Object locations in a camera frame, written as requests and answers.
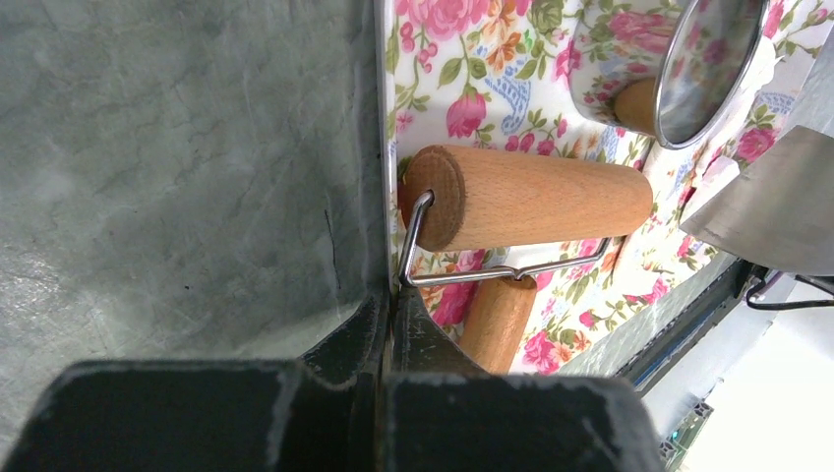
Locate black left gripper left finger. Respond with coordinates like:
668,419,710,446
2,294,389,471

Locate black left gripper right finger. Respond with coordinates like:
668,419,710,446
384,288,664,471

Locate wooden rolling pin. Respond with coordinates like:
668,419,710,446
398,145,653,375

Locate floral print tray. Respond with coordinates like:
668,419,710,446
377,1,833,375

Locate wooden handled dough scraper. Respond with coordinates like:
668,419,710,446
681,126,833,276

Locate round metal cutter ring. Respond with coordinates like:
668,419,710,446
567,0,771,151

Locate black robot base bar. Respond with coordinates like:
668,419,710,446
615,259,770,395

